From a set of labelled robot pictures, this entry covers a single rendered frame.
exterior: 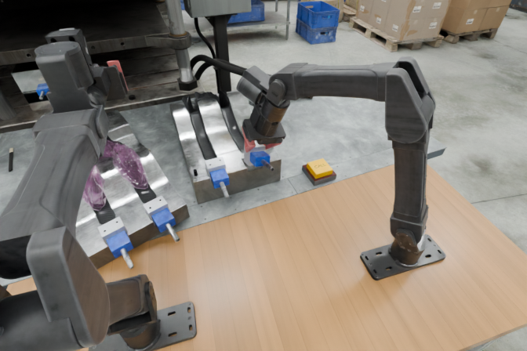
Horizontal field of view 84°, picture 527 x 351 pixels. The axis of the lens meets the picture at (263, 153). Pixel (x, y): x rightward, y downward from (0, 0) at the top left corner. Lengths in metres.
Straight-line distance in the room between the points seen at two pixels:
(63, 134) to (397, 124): 0.50
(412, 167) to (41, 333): 0.57
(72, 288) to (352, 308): 0.56
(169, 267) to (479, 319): 0.68
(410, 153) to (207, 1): 1.18
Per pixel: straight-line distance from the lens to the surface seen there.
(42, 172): 0.39
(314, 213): 0.84
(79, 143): 0.43
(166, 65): 1.80
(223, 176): 0.79
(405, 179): 0.63
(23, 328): 0.35
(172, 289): 0.75
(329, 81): 0.58
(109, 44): 1.46
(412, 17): 4.46
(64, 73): 0.50
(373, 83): 0.54
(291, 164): 0.97
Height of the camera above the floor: 1.45
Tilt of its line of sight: 40 degrees down
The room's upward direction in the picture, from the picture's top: straight up
